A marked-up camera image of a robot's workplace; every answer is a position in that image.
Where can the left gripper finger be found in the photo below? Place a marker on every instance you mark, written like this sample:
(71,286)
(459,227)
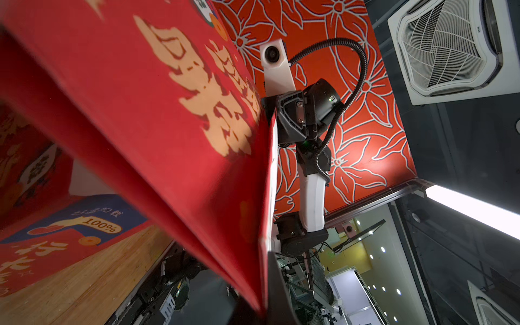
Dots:
(280,310)

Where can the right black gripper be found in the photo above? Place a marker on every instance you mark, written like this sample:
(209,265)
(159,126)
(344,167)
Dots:
(295,116)

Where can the red RICH paper bag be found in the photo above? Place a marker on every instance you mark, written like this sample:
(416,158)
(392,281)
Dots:
(154,98)

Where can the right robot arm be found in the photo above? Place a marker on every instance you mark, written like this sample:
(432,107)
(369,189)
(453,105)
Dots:
(293,234)

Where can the red paper bag blue panel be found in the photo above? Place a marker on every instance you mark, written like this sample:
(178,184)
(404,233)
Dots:
(54,212)

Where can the ceiling air conditioner vent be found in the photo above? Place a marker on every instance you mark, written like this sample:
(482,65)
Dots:
(455,50)

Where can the ceiling light strip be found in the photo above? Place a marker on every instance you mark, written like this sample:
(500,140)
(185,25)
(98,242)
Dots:
(495,217)

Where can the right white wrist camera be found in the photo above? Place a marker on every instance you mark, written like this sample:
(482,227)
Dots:
(278,78)

